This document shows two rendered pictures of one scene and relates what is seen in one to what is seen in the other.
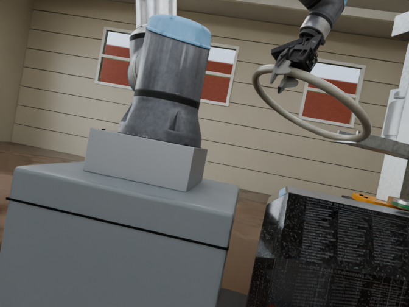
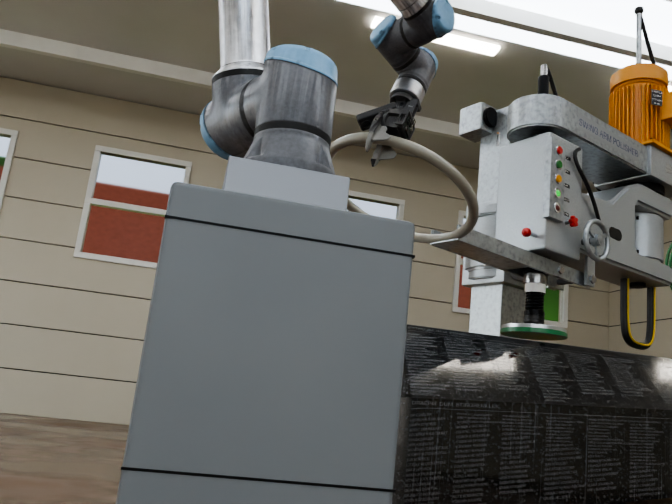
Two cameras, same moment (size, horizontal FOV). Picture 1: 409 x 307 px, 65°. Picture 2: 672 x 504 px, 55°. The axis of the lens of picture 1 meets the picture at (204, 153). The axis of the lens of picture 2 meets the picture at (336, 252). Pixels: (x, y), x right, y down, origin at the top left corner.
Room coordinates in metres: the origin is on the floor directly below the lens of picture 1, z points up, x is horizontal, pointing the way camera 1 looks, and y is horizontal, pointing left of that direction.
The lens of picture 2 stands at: (-0.42, 0.39, 0.55)
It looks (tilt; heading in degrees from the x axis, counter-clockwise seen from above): 13 degrees up; 341
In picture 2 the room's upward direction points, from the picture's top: 6 degrees clockwise
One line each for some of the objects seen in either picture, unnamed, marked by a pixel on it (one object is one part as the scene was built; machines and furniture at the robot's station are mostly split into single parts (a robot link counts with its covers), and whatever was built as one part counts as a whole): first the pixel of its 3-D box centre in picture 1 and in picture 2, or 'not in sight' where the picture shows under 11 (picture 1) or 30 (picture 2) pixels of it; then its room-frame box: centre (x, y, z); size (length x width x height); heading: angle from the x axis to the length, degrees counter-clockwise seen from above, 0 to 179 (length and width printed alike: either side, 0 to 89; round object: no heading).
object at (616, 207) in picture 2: not in sight; (604, 234); (1.52, -1.37, 1.28); 0.74 x 0.23 x 0.49; 106
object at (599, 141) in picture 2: not in sight; (596, 156); (1.52, -1.32, 1.59); 0.96 x 0.25 x 0.17; 106
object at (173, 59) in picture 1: (173, 60); (295, 98); (0.75, 0.11, 1.12); 0.17 x 0.15 x 0.18; 21
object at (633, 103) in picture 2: not in sight; (641, 116); (1.59, -1.63, 1.88); 0.31 x 0.28 x 0.40; 16
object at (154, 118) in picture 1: (163, 119); (289, 161); (0.74, 0.11, 0.99); 0.19 x 0.19 x 0.10
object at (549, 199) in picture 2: not in sight; (554, 179); (1.30, -0.95, 1.35); 0.08 x 0.03 x 0.28; 106
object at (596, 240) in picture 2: not in sight; (587, 241); (1.34, -1.14, 1.18); 0.15 x 0.10 x 0.15; 106
